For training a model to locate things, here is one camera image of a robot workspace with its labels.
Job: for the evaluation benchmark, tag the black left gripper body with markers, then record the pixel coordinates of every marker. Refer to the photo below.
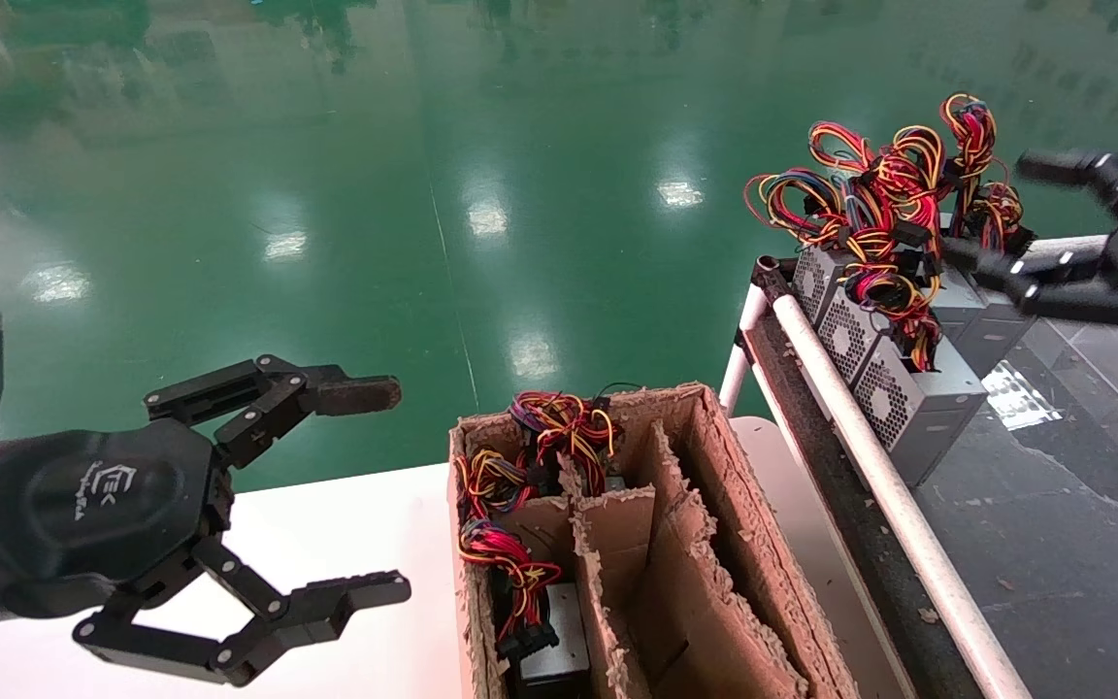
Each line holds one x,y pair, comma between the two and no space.
93,515

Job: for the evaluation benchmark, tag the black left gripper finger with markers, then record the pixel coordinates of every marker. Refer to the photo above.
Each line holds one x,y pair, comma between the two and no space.
268,393
307,612

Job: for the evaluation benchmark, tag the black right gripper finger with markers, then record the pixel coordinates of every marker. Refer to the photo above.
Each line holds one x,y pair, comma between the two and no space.
1093,168
1073,286

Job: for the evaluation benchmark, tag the worn brown divided cardboard box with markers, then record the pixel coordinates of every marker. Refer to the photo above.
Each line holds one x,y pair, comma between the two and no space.
675,582

